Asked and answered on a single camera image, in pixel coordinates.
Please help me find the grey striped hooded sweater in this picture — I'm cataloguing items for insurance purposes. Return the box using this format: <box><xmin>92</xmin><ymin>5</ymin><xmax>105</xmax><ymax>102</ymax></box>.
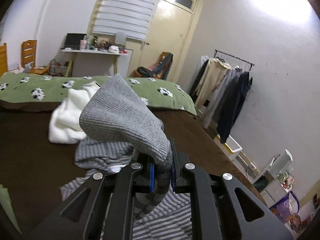
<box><xmin>75</xmin><ymin>75</ymin><xmax>192</xmax><ymax>239</ymax></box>

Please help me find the white storage box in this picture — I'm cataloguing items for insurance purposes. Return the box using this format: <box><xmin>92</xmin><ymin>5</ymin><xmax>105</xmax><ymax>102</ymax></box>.
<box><xmin>214</xmin><ymin>135</ymin><xmax>242</xmax><ymax>161</ymax></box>

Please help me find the wooden chair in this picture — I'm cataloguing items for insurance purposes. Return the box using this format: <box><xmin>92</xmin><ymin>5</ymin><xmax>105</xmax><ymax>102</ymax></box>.
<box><xmin>21</xmin><ymin>40</ymin><xmax>49</xmax><ymax>75</ymax></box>

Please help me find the white window blind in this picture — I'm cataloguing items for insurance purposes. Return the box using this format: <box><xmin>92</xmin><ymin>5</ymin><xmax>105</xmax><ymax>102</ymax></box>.
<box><xmin>92</xmin><ymin>0</ymin><xmax>159</xmax><ymax>41</ymax></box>

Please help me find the cream door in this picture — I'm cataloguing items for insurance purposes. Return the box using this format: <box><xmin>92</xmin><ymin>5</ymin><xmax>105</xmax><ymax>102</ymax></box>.
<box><xmin>126</xmin><ymin>0</ymin><xmax>204</xmax><ymax>82</ymax></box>

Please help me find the green panda pattern duvet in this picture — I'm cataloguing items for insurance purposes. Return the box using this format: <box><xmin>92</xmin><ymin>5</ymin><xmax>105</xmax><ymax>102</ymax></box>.
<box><xmin>1</xmin><ymin>72</ymin><xmax>196</xmax><ymax>115</ymax></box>

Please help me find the chair with bag and jeans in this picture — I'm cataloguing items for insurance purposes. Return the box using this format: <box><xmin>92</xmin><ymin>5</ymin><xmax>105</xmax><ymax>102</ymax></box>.
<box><xmin>133</xmin><ymin>52</ymin><xmax>173</xmax><ymax>80</ymax></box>

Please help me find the light green cloth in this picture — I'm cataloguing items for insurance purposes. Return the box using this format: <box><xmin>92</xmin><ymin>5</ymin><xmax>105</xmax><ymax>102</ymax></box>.
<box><xmin>0</xmin><ymin>184</ymin><xmax>21</xmax><ymax>233</ymax></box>

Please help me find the wooden headboard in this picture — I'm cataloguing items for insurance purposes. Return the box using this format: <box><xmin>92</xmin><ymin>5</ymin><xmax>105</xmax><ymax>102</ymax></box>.
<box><xmin>0</xmin><ymin>43</ymin><xmax>8</xmax><ymax>77</ymax></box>

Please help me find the white kettle appliance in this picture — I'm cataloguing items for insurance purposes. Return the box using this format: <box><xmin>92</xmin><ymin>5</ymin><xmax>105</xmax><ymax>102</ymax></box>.
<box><xmin>269</xmin><ymin>149</ymin><xmax>293</xmax><ymax>177</ymax></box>

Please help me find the white wall desk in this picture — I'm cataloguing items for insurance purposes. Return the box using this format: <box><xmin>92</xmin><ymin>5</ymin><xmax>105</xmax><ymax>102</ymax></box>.
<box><xmin>61</xmin><ymin>49</ymin><xmax>132</xmax><ymax>77</ymax></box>

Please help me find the clothes rack with hanging clothes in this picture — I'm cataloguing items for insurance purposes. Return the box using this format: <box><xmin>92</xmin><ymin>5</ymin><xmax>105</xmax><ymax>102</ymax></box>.
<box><xmin>189</xmin><ymin>49</ymin><xmax>255</xmax><ymax>144</ymax></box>

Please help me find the black laptop on desk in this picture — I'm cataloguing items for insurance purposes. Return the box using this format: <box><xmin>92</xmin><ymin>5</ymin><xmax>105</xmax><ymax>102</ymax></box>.
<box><xmin>63</xmin><ymin>33</ymin><xmax>86</xmax><ymax>50</ymax></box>

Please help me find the white fluffy garment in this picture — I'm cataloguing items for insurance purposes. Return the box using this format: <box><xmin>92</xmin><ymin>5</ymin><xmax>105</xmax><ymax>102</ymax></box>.
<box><xmin>48</xmin><ymin>81</ymin><xmax>100</xmax><ymax>144</ymax></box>

